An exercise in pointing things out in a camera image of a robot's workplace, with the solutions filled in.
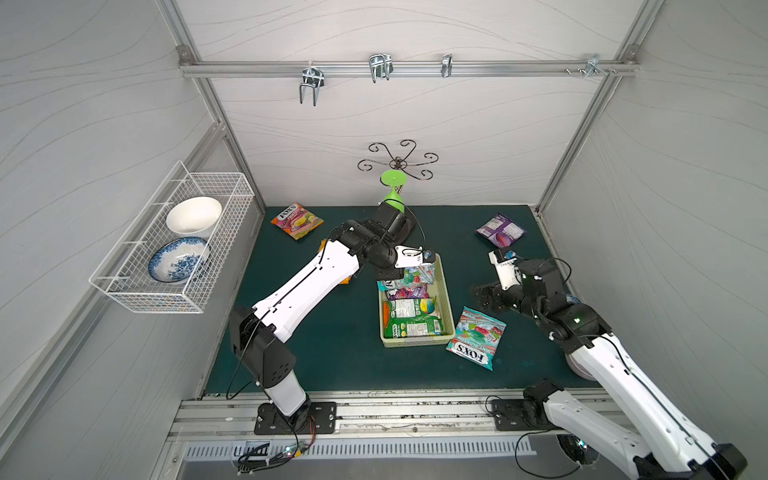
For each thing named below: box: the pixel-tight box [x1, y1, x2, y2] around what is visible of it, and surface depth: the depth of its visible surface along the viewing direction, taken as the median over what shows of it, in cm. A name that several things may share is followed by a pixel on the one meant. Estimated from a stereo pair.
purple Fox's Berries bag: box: [385, 284, 430, 300], surface depth 95 cm
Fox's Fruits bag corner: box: [270, 202, 325, 241], surface depth 117 cm
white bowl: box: [166, 196, 222, 234], surface depth 72 cm
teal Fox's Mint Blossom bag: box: [377, 264, 435, 291], surface depth 82 cm
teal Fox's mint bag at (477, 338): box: [446, 306, 507, 371], surface depth 86 cm
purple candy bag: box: [476, 212, 528, 249], surface depth 113 cm
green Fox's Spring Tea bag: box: [382, 298, 444, 338], surface depth 89 cm
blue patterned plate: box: [148, 236, 211, 283], surface depth 65 cm
